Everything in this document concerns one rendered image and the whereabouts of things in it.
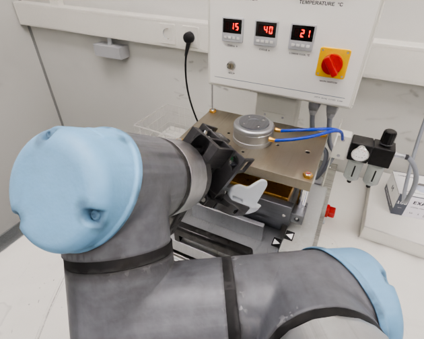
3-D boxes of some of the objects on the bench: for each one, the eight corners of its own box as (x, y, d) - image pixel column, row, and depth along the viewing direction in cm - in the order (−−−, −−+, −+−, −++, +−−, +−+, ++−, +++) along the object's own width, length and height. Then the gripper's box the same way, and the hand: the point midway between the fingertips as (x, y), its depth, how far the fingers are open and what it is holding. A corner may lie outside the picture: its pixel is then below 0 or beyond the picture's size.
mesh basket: (169, 129, 135) (167, 103, 128) (221, 144, 126) (221, 116, 118) (138, 153, 120) (132, 124, 112) (194, 171, 110) (192, 142, 102)
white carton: (383, 187, 96) (392, 169, 91) (466, 202, 90) (479, 183, 86) (390, 213, 86) (399, 194, 82) (482, 231, 81) (497, 212, 76)
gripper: (281, 204, 27) (297, 185, 46) (138, 80, 32) (205, 109, 50) (224, 268, 29) (261, 225, 48) (97, 142, 34) (176, 148, 52)
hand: (223, 179), depth 50 cm, fingers open, 14 cm apart
